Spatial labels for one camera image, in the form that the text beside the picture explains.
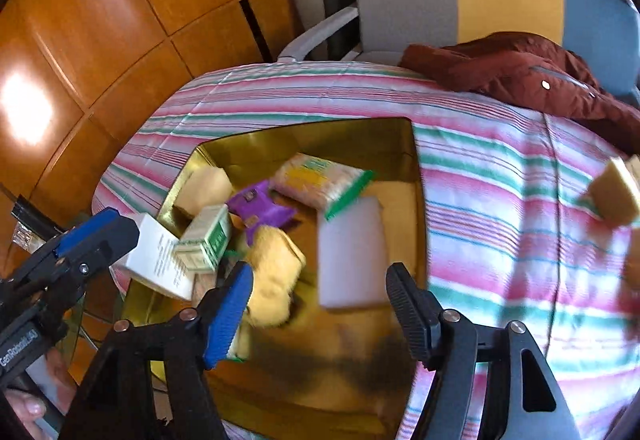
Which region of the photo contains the wooden wardrobe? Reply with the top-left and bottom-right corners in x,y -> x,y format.
0,0 -> 306,241

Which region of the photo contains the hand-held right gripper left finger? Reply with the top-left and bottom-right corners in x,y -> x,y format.
60,261 -> 254,440

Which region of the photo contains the white box with printed text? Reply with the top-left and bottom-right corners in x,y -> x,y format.
112,214 -> 197,302

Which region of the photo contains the black clear cable plug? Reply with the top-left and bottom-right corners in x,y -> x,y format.
10,194 -> 41,248

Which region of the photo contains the maroon padded jacket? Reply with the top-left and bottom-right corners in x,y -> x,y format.
400,33 -> 640,156

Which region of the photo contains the square metal tin box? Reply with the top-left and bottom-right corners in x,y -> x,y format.
120,117 -> 428,440

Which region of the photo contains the pale yellow sponge block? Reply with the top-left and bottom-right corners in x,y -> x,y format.
172,166 -> 233,221

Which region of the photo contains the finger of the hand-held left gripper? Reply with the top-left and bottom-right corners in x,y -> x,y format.
30,215 -> 140,316
0,209 -> 121,281

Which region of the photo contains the person's left hand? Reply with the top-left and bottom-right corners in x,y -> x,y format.
2,392 -> 48,427

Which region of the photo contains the green and white box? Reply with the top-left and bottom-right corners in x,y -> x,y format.
172,204 -> 233,273

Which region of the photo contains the purple packet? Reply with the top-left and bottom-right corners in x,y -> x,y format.
226,180 -> 298,241

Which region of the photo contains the yellow green scouring sponge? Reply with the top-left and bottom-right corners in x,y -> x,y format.
227,320 -> 252,363

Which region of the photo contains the striped bed sheet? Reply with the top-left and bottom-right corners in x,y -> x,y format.
92,60 -> 640,440

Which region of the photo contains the yellow packet with green end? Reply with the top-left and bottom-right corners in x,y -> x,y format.
270,153 -> 376,221

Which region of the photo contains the plain white box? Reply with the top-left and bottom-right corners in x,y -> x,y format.
316,197 -> 390,312

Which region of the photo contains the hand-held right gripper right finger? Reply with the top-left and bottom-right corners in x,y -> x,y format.
386,263 -> 581,440

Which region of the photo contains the glass table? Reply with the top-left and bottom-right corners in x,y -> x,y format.
0,185 -> 171,401

